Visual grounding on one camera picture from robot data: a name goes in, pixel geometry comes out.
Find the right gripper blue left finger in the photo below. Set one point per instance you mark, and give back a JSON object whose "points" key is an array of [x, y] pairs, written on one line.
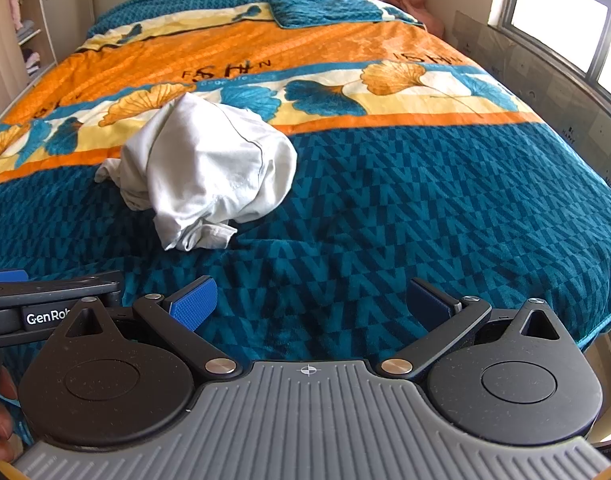
{"points": [[172, 322]]}

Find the window with grey frame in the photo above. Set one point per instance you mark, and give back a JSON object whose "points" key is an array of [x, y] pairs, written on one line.
{"points": [[574, 32]]}

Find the teal orange floral blanket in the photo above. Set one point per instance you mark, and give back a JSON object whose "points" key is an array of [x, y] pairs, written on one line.
{"points": [[413, 162]]}

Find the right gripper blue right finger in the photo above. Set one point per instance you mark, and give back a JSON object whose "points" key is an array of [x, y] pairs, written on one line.
{"points": [[449, 323]]}

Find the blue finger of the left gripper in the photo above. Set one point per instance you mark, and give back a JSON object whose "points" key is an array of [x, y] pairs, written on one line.
{"points": [[13, 276]]}

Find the pink cloth bundle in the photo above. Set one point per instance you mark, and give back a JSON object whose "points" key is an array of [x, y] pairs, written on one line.
{"points": [[418, 9]]}

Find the wooden open wardrobe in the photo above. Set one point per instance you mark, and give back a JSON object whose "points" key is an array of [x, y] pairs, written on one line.
{"points": [[26, 54]]}

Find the white garment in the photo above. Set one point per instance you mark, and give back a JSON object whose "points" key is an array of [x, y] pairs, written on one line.
{"points": [[202, 168]]}

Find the person's left hand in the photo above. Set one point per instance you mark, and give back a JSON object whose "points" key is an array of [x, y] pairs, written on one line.
{"points": [[11, 446]]}

